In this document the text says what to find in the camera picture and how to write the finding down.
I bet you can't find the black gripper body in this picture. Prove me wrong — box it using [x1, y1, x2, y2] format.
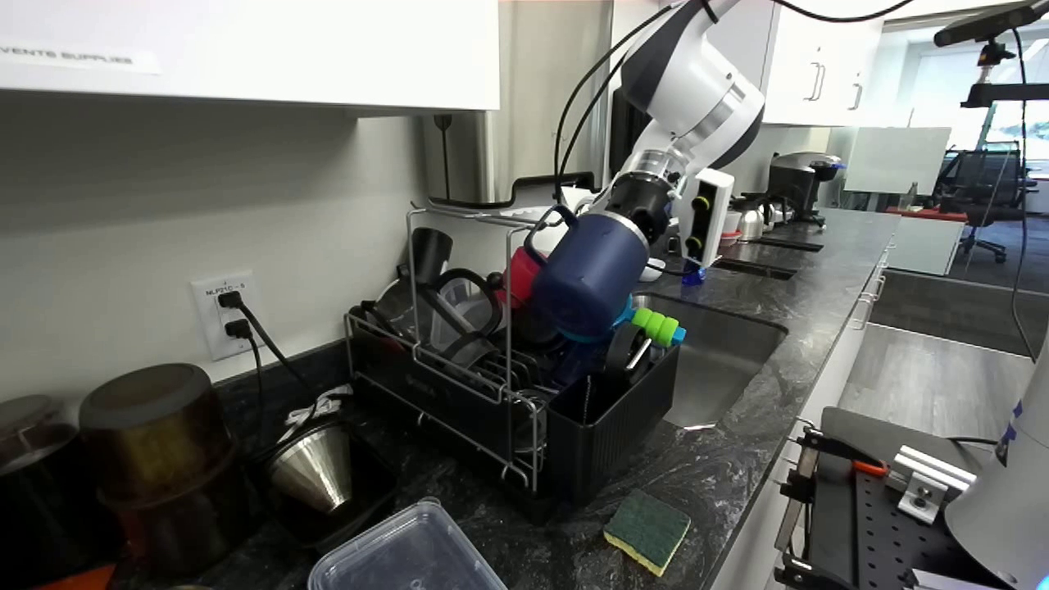
[610, 173, 676, 241]

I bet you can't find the dark blue thermos mug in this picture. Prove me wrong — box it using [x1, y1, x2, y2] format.
[531, 208, 650, 341]

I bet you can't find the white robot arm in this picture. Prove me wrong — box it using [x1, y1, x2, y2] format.
[563, 0, 763, 249]

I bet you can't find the stainless steel sink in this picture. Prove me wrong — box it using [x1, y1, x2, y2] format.
[642, 292, 787, 429]

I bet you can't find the red cup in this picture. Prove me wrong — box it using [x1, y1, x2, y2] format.
[495, 247, 544, 308]

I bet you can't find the black coffee machine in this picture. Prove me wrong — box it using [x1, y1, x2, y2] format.
[768, 150, 844, 227]

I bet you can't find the black dish rack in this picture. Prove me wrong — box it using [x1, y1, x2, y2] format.
[346, 207, 685, 498]

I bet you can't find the white upper cabinet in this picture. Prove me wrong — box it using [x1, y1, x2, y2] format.
[0, 0, 497, 110]

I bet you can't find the green yellow sponge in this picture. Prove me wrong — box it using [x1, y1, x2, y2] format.
[604, 489, 692, 575]

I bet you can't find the black office chair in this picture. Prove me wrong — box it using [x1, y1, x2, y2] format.
[934, 148, 1028, 262]

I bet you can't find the clear plastic food container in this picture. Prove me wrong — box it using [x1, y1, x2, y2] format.
[309, 498, 508, 590]

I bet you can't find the steel cone dripper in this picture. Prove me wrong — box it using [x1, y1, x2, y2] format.
[270, 426, 353, 513]

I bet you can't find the dark brown canister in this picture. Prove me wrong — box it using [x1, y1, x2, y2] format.
[80, 363, 256, 581]

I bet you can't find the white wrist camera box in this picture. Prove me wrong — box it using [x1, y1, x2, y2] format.
[685, 170, 733, 267]

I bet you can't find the blue funnel green handle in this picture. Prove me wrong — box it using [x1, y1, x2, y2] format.
[615, 304, 689, 346]

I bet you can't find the white wall outlet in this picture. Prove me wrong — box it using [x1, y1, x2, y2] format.
[191, 267, 259, 359]

